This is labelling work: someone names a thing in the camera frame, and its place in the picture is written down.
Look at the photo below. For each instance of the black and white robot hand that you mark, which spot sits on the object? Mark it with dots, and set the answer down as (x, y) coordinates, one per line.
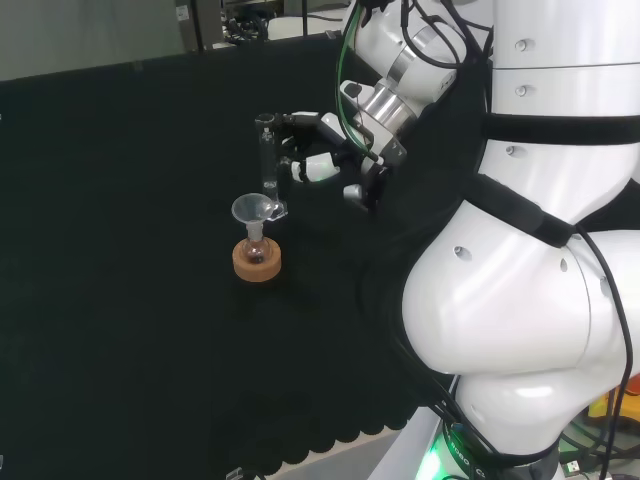
(320, 167)

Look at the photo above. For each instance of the clear glass graduated cylinder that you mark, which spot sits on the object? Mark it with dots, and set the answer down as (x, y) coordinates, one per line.
(267, 160)

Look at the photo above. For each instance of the clear plastic funnel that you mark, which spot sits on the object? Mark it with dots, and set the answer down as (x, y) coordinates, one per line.
(250, 207)

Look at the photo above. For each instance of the small round-bottom glass flask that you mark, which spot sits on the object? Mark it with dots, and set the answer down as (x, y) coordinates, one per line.
(256, 250)

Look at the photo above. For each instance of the grey tape piece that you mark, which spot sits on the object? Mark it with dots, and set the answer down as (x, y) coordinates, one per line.
(331, 35)

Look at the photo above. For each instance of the black cloth with scalloped edge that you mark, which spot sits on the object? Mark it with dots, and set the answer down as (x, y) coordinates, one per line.
(125, 300)

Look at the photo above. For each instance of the clear tape piece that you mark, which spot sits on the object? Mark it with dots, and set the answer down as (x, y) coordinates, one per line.
(235, 472)

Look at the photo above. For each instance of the yellow stop button box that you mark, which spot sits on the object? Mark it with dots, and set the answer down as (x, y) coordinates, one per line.
(612, 412)

